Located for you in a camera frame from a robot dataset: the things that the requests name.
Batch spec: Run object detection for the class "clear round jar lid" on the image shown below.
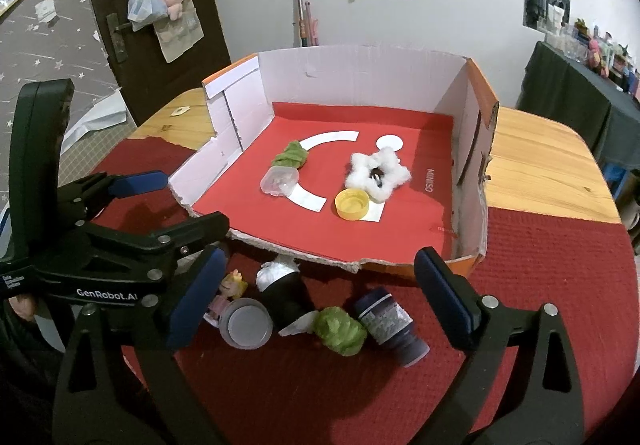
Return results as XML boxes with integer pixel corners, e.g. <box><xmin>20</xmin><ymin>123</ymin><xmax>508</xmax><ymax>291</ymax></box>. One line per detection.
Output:
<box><xmin>218</xmin><ymin>299</ymin><xmax>273</xmax><ymax>351</ymax></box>

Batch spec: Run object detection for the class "clear small plastic box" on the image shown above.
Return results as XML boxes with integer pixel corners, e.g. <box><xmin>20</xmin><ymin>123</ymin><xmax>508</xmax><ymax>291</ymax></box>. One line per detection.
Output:
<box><xmin>260</xmin><ymin>165</ymin><xmax>299</xmax><ymax>197</ymax></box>

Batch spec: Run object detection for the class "dark blue bottle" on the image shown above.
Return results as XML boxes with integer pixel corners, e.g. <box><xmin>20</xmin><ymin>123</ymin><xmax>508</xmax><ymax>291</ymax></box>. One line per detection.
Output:
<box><xmin>354</xmin><ymin>288</ymin><xmax>430</xmax><ymax>368</ymax></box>

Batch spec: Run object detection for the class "green scrunchie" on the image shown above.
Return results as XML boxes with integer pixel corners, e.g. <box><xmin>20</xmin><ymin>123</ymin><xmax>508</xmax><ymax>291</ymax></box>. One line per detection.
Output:
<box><xmin>271</xmin><ymin>140</ymin><xmax>308</xmax><ymax>170</ymax></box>
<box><xmin>314</xmin><ymin>306</ymin><xmax>368</xmax><ymax>357</ymax></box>

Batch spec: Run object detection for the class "yellow bottle cap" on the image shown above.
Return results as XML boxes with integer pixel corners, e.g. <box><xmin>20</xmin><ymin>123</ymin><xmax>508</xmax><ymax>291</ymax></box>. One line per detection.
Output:
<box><xmin>334</xmin><ymin>188</ymin><xmax>370</xmax><ymax>222</ymax></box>

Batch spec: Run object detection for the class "white fluffy star hair clip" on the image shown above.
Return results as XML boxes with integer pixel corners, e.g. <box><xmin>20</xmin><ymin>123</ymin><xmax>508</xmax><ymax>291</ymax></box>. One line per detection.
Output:
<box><xmin>345</xmin><ymin>148</ymin><xmax>411</xmax><ymax>203</ymax></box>

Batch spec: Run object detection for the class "person's left hand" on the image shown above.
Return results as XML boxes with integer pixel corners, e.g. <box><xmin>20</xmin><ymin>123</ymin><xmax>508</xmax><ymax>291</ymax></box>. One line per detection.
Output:
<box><xmin>9</xmin><ymin>295</ymin><xmax>37</xmax><ymax>321</ymax></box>

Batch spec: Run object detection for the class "blonde girl figurine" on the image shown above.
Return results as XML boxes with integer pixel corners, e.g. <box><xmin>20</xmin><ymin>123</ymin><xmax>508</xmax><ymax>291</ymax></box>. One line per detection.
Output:
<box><xmin>203</xmin><ymin>269</ymin><xmax>248</xmax><ymax>327</ymax></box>

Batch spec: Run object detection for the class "small tag on table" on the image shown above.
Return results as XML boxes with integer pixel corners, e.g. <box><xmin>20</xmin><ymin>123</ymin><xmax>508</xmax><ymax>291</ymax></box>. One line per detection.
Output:
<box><xmin>171</xmin><ymin>106</ymin><xmax>190</xmax><ymax>116</ymax></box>

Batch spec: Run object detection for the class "dark brown door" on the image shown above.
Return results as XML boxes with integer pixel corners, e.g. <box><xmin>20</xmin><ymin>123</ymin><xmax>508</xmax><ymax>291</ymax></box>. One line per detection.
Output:
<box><xmin>80</xmin><ymin>0</ymin><xmax>232</xmax><ymax>126</ymax></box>

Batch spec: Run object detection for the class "black and white plush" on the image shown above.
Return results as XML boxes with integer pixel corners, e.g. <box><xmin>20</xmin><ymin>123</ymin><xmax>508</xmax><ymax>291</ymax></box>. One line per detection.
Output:
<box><xmin>256</xmin><ymin>255</ymin><xmax>319</xmax><ymax>337</ymax></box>

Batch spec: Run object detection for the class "plastic bag on door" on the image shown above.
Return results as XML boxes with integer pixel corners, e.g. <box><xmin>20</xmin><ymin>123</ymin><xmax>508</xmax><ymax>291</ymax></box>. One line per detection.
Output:
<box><xmin>127</xmin><ymin>0</ymin><xmax>168</xmax><ymax>32</ymax></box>

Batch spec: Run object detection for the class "cardboard box with red bottom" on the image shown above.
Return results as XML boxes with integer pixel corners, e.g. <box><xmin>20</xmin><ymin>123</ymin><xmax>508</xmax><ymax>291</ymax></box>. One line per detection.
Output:
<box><xmin>169</xmin><ymin>45</ymin><xmax>499</xmax><ymax>273</ymax></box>

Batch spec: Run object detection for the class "black clothed side table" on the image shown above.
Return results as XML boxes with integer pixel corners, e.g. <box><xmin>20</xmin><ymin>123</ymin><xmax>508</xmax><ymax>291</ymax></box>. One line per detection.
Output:
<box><xmin>516</xmin><ymin>42</ymin><xmax>640</xmax><ymax>170</ymax></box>

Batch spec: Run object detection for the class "metal stick with orange tip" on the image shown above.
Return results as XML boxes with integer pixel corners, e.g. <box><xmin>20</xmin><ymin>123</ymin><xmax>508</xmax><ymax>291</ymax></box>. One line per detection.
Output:
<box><xmin>296</xmin><ymin>0</ymin><xmax>308</xmax><ymax>47</ymax></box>

